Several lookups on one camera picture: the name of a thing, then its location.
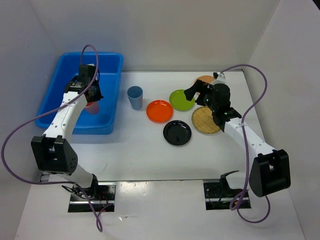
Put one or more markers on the black plastic plate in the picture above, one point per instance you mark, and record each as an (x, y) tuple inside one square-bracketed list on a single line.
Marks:
[(177, 133)]

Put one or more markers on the orange plastic plate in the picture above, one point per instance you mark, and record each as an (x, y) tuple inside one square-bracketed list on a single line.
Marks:
[(159, 111)]

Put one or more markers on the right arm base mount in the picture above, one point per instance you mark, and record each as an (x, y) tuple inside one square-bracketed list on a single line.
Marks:
[(217, 196)]

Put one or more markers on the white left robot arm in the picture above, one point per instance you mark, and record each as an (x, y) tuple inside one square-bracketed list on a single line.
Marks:
[(53, 151)]

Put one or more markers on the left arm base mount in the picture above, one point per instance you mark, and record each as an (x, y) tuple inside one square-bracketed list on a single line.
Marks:
[(104, 201)]

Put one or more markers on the green plastic plate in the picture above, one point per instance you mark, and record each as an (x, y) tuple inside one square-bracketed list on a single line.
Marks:
[(178, 101)]

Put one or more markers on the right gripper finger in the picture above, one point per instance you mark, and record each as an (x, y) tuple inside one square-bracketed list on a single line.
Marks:
[(198, 87), (202, 99)]

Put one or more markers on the blue plastic cup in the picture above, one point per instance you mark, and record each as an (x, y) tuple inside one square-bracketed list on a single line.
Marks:
[(135, 96)]

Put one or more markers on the pink plastic cup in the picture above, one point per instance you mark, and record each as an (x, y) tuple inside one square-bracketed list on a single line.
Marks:
[(92, 108)]

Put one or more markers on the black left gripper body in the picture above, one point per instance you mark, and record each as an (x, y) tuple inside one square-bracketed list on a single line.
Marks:
[(94, 83)]

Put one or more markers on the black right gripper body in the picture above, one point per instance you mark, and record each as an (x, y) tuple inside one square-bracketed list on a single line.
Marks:
[(209, 102)]

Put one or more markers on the brown woven bamboo tray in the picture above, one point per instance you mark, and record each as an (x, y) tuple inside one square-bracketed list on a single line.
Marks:
[(206, 78)]

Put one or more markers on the green-rimmed bamboo tray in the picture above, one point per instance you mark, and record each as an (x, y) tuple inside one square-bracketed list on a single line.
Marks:
[(202, 120)]

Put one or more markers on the blue plastic bin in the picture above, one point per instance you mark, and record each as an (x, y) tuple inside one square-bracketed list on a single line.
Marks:
[(110, 68)]

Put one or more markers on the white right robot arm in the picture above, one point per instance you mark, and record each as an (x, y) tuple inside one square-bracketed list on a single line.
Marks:
[(269, 169)]

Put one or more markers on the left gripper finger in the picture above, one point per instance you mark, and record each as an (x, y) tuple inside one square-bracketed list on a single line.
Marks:
[(90, 96), (97, 94)]

